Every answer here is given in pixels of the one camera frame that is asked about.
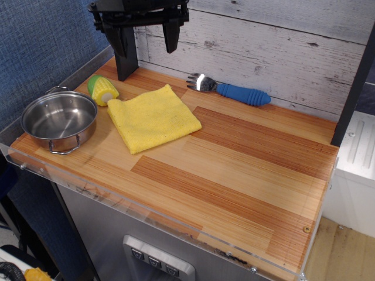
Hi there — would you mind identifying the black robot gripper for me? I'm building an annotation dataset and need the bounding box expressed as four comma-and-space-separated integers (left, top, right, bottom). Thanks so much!
88, 0, 189, 57

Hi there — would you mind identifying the yellow towel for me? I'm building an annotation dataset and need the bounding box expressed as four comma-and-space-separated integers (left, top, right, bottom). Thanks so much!
107, 84, 202, 155

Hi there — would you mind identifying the black frame post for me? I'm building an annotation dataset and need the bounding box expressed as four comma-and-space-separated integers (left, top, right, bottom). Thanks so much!
115, 28, 138, 81
330, 27, 374, 147

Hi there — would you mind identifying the black right frame post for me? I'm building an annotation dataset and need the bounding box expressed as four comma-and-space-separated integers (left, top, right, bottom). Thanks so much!
330, 27, 374, 147

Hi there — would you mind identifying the clear acrylic table guard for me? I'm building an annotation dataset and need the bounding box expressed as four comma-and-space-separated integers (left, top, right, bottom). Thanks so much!
1, 128, 338, 280

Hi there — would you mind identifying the yellow black object bottom left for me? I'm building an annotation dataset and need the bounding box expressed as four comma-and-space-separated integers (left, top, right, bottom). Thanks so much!
1, 245, 54, 280

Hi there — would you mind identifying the white ribbed side unit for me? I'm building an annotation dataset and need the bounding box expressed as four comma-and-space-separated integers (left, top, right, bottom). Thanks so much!
323, 111, 374, 237

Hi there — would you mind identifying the silver button control panel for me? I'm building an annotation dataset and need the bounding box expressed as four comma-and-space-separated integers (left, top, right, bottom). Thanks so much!
122, 235, 196, 280

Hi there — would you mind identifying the yellow green toy corn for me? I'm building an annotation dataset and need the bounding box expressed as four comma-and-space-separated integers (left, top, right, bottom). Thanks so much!
87, 75, 120, 107

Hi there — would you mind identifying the blue handled metal spork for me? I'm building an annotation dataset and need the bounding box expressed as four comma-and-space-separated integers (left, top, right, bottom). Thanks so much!
186, 73, 271, 107

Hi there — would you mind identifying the black left frame post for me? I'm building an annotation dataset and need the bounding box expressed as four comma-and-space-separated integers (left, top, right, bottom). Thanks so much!
115, 28, 138, 81

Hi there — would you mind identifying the small stainless steel pot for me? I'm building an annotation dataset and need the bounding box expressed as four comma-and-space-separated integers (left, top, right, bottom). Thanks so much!
21, 86, 98, 155

